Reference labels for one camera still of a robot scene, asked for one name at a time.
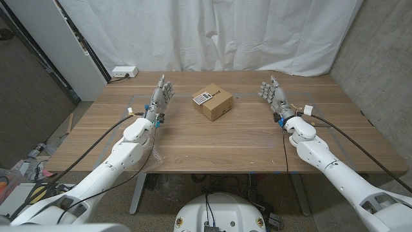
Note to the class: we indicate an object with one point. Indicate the grey metal table leg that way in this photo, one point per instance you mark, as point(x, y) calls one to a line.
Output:
point(301, 195)
point(137, 193)

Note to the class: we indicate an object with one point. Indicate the white power strip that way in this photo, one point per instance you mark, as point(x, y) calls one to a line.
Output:
point(125, 71)

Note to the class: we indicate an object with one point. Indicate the white cabinet panel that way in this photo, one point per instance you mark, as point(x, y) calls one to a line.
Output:
point(54, 42)

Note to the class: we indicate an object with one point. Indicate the clear plastic storage bin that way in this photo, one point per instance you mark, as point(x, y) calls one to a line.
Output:
point(8, 183)

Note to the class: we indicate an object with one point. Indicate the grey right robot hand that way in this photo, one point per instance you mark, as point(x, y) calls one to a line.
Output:
point(278, 98)

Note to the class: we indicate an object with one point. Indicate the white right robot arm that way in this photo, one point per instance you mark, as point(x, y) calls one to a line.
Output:
point(322, 154)

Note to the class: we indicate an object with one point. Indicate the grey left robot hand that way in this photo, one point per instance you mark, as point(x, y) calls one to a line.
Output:
point(157, 103)

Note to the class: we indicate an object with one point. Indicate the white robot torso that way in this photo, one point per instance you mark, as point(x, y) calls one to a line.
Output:
point(220, 211)

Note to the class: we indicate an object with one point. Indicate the white cloth curtain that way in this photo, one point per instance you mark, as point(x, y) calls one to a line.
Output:
point(209, 35)

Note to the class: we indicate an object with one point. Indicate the brown cardboard packing box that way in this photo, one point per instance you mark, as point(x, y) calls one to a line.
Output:
point(217, 108)

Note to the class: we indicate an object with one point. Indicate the yellow black foot pedal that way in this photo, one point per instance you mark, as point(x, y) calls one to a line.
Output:
point(38, 194)

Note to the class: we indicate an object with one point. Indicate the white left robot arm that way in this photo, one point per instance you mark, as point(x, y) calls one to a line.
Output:
point(122, 154)

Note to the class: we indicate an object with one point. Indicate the grey power adapter box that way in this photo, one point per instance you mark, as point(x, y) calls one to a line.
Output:
point(274, 219)

